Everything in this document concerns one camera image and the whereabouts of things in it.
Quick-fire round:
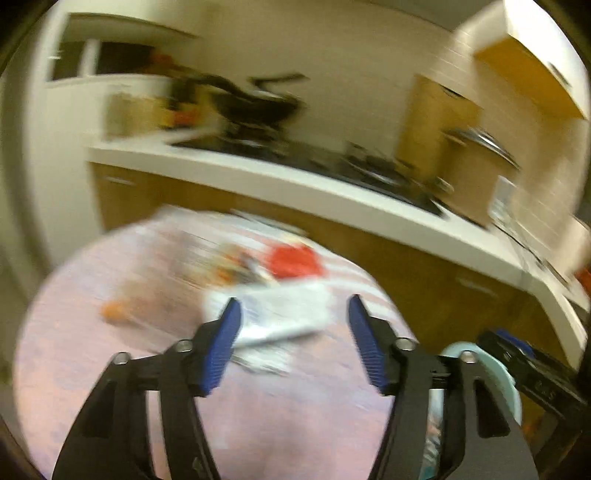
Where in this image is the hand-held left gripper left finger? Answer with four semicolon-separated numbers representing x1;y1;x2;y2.
52;298;243;480

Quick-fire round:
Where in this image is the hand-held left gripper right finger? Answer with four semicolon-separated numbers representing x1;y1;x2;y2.
347;294;540;480

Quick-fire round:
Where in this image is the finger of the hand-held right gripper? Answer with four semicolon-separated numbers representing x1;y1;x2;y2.
478;329;536;370

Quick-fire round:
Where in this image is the light blue perforated basket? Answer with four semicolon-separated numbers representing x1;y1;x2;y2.
422;342;523;480

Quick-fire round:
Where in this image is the white plastic wrapper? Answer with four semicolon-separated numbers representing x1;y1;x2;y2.
205;281;333;347

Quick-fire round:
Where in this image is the colourful cartoon snack wrapper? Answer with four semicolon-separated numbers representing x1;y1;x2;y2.
185;242;273;289

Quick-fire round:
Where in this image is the red plastic bag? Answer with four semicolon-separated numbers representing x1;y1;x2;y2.
268;244;326;280

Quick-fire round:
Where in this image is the orange peel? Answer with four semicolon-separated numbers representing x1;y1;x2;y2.
100;300;132;324

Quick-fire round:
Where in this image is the wooden base cabinet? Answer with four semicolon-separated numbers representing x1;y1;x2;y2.
90;161;587;374

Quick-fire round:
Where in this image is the pink patterned tablecloth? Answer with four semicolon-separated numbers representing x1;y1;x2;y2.
14;205;419;480

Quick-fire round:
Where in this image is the brown rice cooker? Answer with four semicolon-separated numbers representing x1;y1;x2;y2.
438;127;522;227

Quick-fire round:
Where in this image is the white kitchen countertop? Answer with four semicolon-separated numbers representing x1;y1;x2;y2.
88;138;591;370

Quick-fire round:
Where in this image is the black gas stove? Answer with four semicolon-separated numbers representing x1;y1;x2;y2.
173;131;446;215

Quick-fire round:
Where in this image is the wooden cutting board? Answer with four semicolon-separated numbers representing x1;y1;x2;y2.
397;74;483;176

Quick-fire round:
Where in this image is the black wok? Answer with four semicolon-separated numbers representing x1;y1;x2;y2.
173;73;308;130

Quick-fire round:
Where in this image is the beige slotted basket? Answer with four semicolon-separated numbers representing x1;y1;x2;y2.
107;90;164;137

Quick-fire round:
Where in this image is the yellow wall cabinet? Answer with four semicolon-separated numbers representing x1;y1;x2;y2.
475;0;589;121

